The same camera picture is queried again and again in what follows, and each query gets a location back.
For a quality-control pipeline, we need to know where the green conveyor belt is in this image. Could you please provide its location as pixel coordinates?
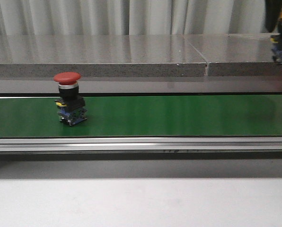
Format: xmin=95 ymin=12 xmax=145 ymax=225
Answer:
xmin=0 ymin=95 xmax=282 ymax=138

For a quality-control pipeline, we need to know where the grey stone slab right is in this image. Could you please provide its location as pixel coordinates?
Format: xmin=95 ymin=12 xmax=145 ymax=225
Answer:
xmin=183 ymin=33 xmax=282 ymax=77

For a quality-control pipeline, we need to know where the aluminium conveyor side rail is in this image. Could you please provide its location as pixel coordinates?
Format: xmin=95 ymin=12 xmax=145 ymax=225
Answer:
xmin=0 ymin=136 xmax=282 ymax=155

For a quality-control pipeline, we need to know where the grey speckled stone slab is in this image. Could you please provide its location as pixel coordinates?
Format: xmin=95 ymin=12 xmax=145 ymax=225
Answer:
xmin=0 ymin=35 xmax=206 ymax=79

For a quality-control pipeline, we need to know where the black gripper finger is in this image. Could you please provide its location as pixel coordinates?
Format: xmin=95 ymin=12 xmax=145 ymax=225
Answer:
xmin=264 ymin=0 xmax=282 ymax=33

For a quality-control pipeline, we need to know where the white pleated curtain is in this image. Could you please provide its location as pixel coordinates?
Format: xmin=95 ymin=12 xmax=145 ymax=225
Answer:
xmin=0 ymin=0 xmax=266 ymax=35

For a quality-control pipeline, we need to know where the red push button bottom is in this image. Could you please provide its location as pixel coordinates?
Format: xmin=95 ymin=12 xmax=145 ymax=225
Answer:
xmin=54 ymin=72 xmax=87 ymax=126

